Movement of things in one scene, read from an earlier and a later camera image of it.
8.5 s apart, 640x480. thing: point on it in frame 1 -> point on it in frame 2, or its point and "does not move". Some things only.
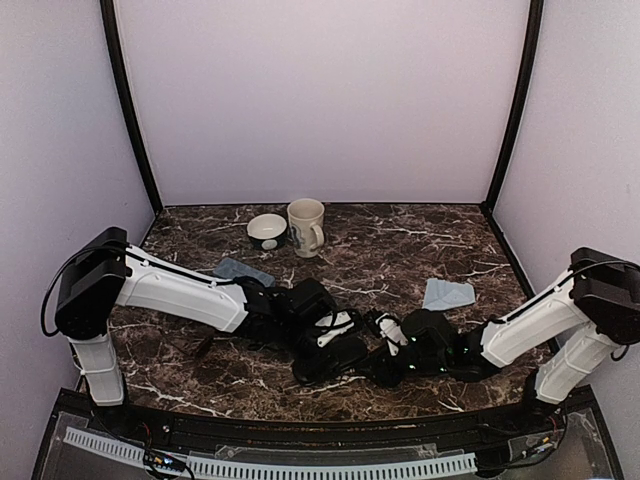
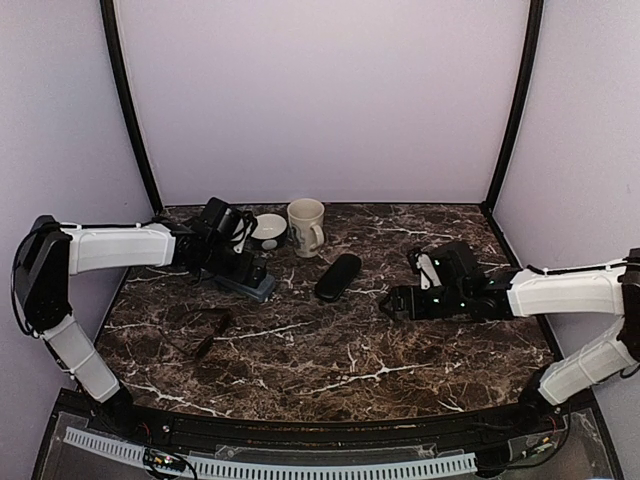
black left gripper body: (295, 337) -> (219, 264)
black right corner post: (536, 18) does not move
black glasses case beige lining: (322, 363) -> (338, 277)
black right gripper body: (431, 365) -> (453, 302)
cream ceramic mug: (305, 218) does not move
